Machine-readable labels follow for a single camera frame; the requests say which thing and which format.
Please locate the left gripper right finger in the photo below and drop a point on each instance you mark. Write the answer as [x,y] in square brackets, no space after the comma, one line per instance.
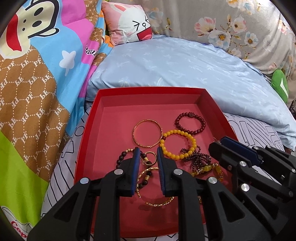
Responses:
[206,208]

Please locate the colourful monkey cartoon blanket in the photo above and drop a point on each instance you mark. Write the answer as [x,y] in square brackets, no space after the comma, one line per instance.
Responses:
[49,50]

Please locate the pink white cartoon pillow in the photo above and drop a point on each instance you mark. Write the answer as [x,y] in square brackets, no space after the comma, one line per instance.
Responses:
[126,23]

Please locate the thin gold bangle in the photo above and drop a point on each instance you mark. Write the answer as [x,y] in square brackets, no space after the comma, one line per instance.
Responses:
[143,121]

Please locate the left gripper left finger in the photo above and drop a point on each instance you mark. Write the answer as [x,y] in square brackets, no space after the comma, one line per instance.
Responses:
[90,202]

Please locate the light blue duvet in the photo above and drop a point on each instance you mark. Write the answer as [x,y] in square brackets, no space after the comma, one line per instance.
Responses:
[236,86]

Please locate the green plush toy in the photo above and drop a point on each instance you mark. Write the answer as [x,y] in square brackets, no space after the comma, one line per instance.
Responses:
[279,84]

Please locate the grey floral quilt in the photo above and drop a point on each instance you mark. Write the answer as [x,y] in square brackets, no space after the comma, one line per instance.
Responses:
[254,31]

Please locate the twisted gold bangle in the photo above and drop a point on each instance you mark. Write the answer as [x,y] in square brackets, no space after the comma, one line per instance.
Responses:
[140,185]

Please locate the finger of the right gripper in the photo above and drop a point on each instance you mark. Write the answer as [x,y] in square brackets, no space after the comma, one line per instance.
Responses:
[273,163]
[271,203]

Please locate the red jewelry tray box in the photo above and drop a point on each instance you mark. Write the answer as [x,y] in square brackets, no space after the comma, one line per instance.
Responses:
[108,132]

